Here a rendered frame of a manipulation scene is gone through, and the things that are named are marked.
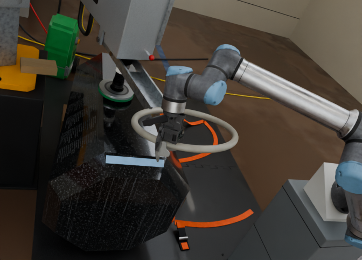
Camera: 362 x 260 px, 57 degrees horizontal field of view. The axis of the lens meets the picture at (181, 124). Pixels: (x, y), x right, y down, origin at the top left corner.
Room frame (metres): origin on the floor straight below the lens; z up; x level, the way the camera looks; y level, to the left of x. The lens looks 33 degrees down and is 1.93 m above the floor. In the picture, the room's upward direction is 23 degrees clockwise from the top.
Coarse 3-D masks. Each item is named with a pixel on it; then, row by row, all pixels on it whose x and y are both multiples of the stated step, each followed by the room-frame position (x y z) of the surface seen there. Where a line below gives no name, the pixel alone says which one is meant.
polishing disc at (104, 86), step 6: (102, 84) 1.71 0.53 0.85; (108, 84) 1.73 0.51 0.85; (126, 84) 1.82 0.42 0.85; (102, 90) 1.64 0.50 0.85; (108, 90) 1.67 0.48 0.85; (126, 90) 1.75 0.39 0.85; (132, 90) 1.78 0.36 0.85; (108, 96) 1.62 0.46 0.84; (114, 96) 1.63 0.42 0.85; (120, 96) 1.66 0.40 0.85; (126, 96) 1.69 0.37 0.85
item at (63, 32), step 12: (60, 0) 3.04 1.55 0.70; (60, 24) 2.89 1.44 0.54; (72, 24) 2.95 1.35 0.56; (48, 36) 2.84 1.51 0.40; (60, 36) 2.85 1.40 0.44; (72, 36) 2.91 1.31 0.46; (48, 48) 2.79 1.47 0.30; (60, 48) 2.82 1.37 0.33; (72, 48) 2.88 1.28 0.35; (60, 60) 2.81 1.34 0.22; (72, 60) 2.97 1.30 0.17; (60, 72) 2.80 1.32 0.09
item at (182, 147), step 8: (144, 112) 1.32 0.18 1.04; (152, 112) 1.37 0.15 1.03; (160, 112) 1.41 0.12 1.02; (184, 112) 1.47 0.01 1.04; (192, 112) 1.48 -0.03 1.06; (200, 112) 1.49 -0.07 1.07; (136, 120) 1.19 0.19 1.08; (208, 120) 1.46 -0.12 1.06; (216, 120) 1.44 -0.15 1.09; (136, 128) 1.11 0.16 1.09; (224, 128) 1.40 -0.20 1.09; (232, 128) 1.35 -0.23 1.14; (144, 136) 1.06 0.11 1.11; (152, 136) 1.05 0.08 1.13; (232, 136) 1.26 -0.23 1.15; (168, 144) 1.03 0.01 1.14; (176, 144) 1.03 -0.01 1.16; (184, 144) 1.04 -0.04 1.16; (224, 144) 1.13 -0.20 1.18; (232, 144) 1.17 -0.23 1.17; (200, 152) 1.05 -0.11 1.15; (208, 152) 1.07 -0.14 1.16
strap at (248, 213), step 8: (184, 120) 2.87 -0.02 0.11; (200, 120) 3.15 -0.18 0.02; (208, 128) 3.06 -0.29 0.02; (216, 136) 2.97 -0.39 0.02; (216, 144) 2.83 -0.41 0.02; (184, 160) 2.38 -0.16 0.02; (240, 216) 2.00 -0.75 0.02; (184, 224) 1.69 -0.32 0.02; (192, 224) 1.72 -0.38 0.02; (200, 224) 1.75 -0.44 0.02; (208, 224) 1.78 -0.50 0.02; (216, 224) 1.82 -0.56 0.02; (224, 224) 1.85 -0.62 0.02
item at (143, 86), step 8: (96, 40) 1.80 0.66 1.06; (112, 56) 1.71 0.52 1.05; (120, 64) 1.64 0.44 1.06; (136, 64) 1.72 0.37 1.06; (128, 72) 1.57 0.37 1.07; (136, 72) 1.68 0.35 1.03; (144, 72) 1.65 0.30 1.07; (128, 80) 1.55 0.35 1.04; (136, 80) 1.60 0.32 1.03; (144, 80) 1.64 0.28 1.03; (152, 80) 1.60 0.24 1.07; (136, 88) 1.48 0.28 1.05; (144, 88) 1.56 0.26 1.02; (152, 88) 1.57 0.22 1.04; (136, 96) 1.47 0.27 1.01; (144, 96) 1.43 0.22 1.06; (152, 96) 1.53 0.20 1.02; (160, 96) 1.51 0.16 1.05; (144, 104) 1.41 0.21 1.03; (152, 104) 1.46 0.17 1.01; (160, 104) 1.49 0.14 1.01
